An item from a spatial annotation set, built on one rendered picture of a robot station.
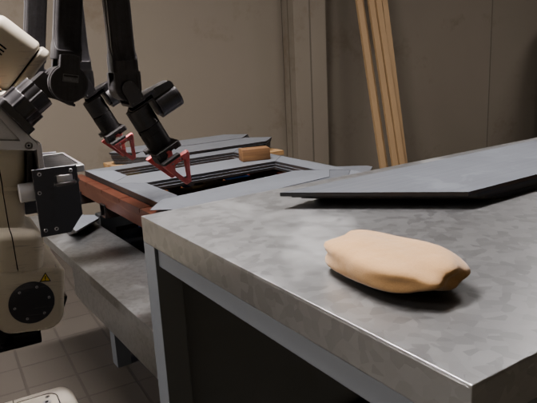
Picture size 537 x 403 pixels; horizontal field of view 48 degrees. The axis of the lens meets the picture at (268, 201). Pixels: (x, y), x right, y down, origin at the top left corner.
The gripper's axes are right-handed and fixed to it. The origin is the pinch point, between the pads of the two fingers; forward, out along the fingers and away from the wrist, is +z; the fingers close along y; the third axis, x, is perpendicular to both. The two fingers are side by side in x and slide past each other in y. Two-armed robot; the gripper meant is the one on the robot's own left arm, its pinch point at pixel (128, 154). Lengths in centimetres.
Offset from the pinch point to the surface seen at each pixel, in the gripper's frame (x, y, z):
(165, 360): 30, -96, 4
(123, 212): 9.0, 15.0, 19.2
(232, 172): -36, 29, 37
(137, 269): 18.4, -13.8, 26.1
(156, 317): 27, -94, -2
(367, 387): 19, -141, -9
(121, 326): 32, 18, 54
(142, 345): 30, -1, 54
